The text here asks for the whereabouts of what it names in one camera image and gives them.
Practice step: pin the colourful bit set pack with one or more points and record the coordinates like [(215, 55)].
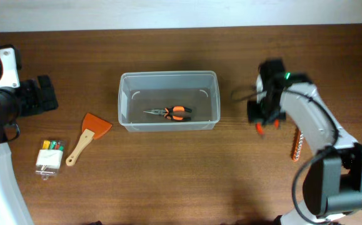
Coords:
[(49, 158)]

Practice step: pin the orange black long-nose pliers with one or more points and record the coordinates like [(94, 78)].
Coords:
[(175, 113)]

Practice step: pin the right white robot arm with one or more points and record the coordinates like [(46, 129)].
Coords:
[(328, 186)]

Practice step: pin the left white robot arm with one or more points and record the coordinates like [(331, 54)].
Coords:
[(18, 99)]

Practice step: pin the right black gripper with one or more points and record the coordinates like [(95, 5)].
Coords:
[(253, 116)]

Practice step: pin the red black cutting pliers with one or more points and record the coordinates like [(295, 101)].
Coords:
[(260, 130)]

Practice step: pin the orange socket bit rail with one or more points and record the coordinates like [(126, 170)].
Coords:
[(297, 145)]

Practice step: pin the clear plastic container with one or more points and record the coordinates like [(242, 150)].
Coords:
[(140, 92)]

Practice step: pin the orange scraper wooden handle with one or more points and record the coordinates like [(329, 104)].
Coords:
[(93, 128)]

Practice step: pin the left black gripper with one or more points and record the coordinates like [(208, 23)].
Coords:
[(36, 104)]

